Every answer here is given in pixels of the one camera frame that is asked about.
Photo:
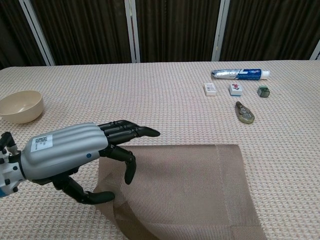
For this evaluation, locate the beige plastic bowl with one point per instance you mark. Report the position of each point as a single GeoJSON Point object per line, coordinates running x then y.
{"type": "Point", "coordinates": [22, 110]}

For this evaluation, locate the brown woven placemat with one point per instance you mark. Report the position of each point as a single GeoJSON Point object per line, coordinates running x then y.
{"type": "Point", "coordinates": [187, 190]}

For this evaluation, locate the blue white toothpaste tube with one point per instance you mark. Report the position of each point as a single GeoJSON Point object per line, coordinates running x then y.
{"type": "Point", "coordinates": [240, 74]}

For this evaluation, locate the white partition post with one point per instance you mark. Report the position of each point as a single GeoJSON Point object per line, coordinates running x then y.
{"type": "Point", "coordinates": [37, 32]}
{"type": "Point", "coordinates": [132, 32]}
{"type": "Point", "coordinates": [316, 52]}
{"type": "Point", "coordinates": [220, 32]}

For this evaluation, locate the olive correction tape dispenser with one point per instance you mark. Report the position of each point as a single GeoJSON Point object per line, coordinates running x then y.
{"type": "Point", "coordinates": [245, 115]}

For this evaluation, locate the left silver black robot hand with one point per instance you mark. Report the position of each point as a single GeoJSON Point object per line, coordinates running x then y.
{"type": "Point", "coordinates": [65, 152]}

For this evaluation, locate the pink beige woven tablecloth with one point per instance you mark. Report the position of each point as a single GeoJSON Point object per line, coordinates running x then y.
{"type": "Point", "coordinates": [125, 95]}

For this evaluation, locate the dark pleated curtain panel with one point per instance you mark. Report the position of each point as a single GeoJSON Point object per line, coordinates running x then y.
{"type": "Point", "coordinates": [270, 30]}
{"type": "Point", "coordinates": [177, 30]}
{"type": "Point", "coordinates": [85, 30]}
{"type": "Point", "coordinates": [12, 37]}

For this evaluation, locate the white mahjong tile red flower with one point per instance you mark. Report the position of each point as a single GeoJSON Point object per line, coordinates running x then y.
{"type": "Point", "coordinates": [235, 90]}

